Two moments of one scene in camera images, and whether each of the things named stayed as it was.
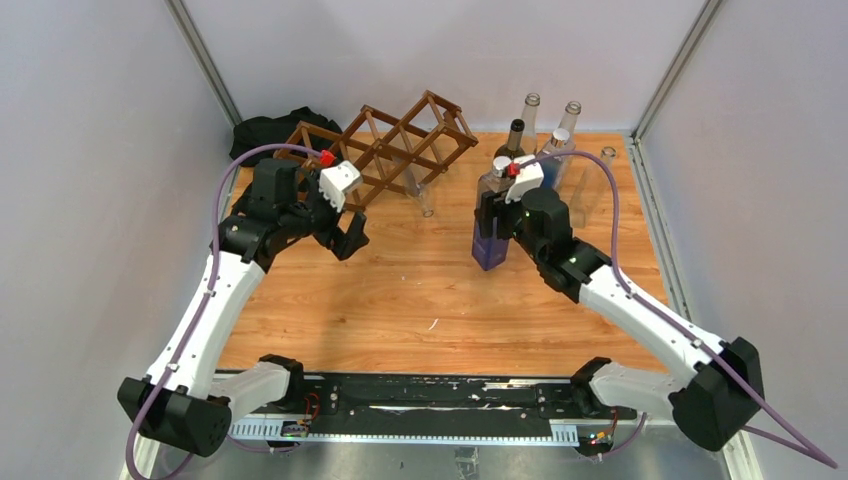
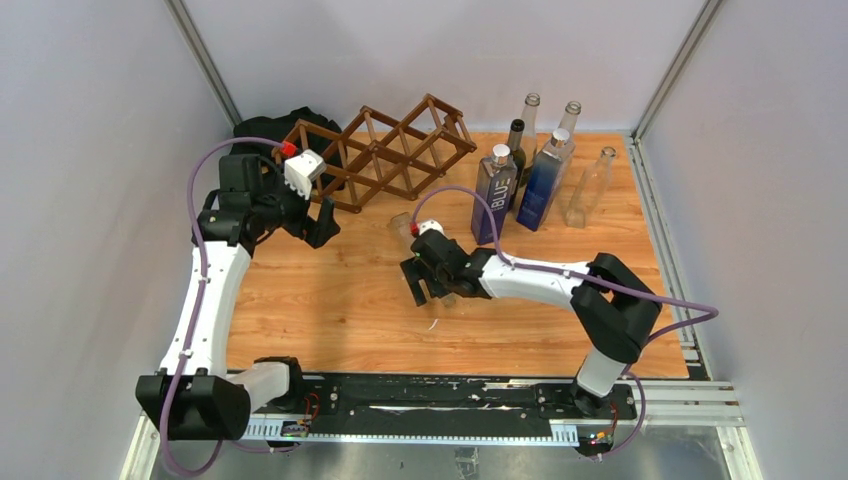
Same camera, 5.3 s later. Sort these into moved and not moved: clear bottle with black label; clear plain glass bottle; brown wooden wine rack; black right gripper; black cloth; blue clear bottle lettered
Moved: black right gripper
Not moved: brown wooden wine rack; blue clear bottle lettered; black cloth; clear plain glass bottle; clear bottle with black label
